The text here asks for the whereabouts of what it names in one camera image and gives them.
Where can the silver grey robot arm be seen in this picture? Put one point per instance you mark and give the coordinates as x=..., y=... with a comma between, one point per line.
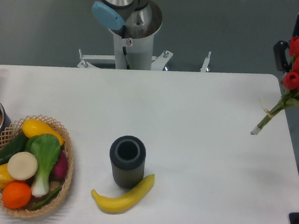
x=236, y=30

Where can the dark ribbed cylindrical vase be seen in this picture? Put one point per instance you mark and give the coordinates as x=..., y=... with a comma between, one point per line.
x=127, y=156

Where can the yellow banana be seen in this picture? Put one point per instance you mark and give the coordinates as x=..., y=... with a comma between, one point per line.
x=127, y=201

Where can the purple sweet potato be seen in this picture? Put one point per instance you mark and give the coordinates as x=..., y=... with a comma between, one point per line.
x=60, y=169

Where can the green bok choy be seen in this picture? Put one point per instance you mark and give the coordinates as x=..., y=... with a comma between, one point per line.
x=46, y=149

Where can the green bean pod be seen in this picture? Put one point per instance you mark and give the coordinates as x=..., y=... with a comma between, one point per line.
x=46, y=200

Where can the yellow squash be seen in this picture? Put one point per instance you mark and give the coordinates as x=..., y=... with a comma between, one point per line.
x=33, y=127

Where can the woven wicker basket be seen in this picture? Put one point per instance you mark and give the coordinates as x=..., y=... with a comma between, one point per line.
x=8, y=135

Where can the green cucumber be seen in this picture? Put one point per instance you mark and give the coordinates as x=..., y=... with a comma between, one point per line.
x=18, y=144

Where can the cream round radish slice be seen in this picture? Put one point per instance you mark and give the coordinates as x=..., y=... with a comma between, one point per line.
x=22, y=166

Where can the orange fruit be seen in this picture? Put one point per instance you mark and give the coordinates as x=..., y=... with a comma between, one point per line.
x=16, y=195

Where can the yellow bell pepper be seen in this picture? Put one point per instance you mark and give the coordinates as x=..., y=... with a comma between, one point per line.
x=5, y=177

